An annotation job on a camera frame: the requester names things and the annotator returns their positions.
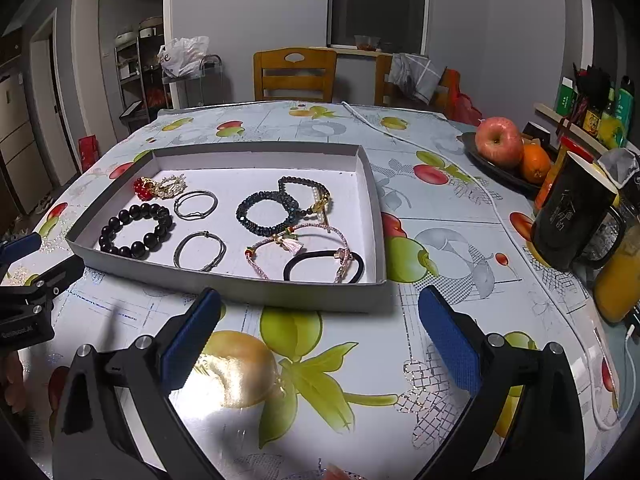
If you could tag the white plastic bag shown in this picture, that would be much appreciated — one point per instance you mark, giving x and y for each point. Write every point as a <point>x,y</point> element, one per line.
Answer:
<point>182,55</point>

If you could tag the red apple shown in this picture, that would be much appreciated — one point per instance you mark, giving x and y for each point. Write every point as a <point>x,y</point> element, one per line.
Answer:
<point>497,142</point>

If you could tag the stack of red boxes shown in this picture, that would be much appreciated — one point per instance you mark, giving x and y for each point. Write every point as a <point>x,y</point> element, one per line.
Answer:
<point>89,152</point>

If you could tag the tall black mug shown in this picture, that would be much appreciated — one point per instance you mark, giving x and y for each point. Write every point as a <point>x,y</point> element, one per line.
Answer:
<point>570,220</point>

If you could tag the white door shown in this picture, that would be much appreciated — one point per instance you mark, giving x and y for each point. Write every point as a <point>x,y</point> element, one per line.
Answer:
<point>55,110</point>

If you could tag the orange juice bottle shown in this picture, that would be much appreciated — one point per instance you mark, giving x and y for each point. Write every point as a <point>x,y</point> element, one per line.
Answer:
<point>547,185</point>

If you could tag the yellow juice bottle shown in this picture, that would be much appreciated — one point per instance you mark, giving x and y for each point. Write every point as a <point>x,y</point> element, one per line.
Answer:
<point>617,285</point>

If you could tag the tablet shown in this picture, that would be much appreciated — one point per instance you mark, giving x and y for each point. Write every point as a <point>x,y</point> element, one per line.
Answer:
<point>131,110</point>

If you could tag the fruit print tablecloth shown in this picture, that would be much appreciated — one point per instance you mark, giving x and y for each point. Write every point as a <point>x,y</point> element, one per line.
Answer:
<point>450,240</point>

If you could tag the orange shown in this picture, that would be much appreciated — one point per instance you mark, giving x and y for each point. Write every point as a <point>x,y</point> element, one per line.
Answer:
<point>535,162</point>

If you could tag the person's left hand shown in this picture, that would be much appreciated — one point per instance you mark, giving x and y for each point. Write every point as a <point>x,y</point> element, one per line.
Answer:
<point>11,382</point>

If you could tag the green box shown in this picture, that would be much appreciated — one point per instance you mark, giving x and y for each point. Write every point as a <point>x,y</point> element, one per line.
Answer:
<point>565,100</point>

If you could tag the window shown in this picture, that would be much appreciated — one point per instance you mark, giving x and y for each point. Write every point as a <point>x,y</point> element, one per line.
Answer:
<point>375,10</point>

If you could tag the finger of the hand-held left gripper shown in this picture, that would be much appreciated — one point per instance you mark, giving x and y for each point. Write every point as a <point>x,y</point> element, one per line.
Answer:
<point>57,275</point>
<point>22,246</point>

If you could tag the small black mug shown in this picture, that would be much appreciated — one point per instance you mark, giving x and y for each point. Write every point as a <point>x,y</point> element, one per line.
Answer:
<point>537,132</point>

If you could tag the wooden wall shelf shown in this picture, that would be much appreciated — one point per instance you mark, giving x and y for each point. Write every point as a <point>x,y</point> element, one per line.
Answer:
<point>550,112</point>

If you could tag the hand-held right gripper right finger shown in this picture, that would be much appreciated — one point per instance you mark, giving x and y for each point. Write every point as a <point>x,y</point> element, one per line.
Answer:
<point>450,340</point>

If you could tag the grey crumpled cloth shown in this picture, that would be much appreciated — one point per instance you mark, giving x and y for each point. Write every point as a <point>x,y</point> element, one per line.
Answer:
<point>617,165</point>

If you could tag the red plastic bag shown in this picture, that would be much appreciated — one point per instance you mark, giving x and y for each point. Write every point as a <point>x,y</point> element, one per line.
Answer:
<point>465,107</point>

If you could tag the silver bangle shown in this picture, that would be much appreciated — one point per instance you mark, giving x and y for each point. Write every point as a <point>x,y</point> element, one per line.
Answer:
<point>204,234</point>
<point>197,216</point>

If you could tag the black plate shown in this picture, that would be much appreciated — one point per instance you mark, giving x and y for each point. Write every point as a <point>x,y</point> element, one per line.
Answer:
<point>468,143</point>

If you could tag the silver refrigerator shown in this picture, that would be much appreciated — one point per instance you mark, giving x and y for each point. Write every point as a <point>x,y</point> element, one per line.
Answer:
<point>20,150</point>

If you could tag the wooden chair with cutout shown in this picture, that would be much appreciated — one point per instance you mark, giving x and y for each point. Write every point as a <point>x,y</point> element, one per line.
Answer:
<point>270,60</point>

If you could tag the grey checked cloth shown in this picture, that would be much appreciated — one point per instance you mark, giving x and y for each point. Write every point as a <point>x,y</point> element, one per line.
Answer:
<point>420,72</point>

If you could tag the metal shelf rack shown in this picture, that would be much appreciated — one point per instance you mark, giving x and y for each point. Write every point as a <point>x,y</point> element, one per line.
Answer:
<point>125,70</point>

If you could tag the green bottle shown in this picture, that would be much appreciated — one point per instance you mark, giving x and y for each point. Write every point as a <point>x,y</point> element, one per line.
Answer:
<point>622,110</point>

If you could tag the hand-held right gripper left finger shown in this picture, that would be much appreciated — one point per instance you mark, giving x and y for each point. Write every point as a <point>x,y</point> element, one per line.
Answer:
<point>192,340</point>

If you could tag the white shallow cardboard box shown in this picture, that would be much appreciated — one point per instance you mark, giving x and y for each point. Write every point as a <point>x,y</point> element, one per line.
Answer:
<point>240,160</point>

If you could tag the bowl on window sill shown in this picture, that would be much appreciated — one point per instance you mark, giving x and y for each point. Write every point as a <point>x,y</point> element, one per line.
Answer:
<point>367,42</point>

